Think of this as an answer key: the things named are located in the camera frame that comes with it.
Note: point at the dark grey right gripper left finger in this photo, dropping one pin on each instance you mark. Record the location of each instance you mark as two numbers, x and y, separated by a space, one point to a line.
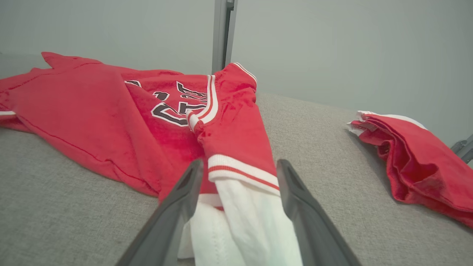
166 221

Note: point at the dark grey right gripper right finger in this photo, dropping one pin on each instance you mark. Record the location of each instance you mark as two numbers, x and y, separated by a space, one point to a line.
310 229

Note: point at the red shorts with bulls print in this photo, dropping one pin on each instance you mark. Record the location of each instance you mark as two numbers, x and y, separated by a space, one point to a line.
417 166

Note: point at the red jersey with white sleeves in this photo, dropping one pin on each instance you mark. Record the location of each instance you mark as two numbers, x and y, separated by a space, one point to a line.
92 111

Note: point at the beige fabric sofa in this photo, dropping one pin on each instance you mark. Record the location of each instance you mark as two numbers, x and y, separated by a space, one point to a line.
332 184

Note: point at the grey metal partition post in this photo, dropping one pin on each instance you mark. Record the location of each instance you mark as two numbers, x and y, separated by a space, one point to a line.
221 37
463 149

